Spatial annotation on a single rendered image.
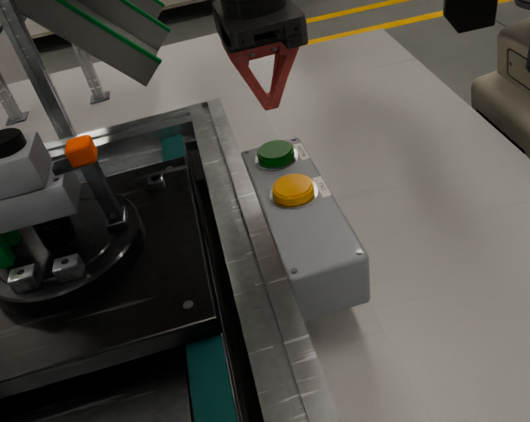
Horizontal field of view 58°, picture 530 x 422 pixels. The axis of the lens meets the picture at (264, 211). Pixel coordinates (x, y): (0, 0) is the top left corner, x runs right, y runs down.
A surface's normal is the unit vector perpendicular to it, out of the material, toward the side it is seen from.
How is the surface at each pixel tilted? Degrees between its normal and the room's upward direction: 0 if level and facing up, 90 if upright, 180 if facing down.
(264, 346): 0
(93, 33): 90
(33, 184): 90
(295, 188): 0
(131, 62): 90
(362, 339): 0
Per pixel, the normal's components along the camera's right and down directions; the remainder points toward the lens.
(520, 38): -0.64, -0.54
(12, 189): 0.22, 0.59
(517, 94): -0.29, -0.72
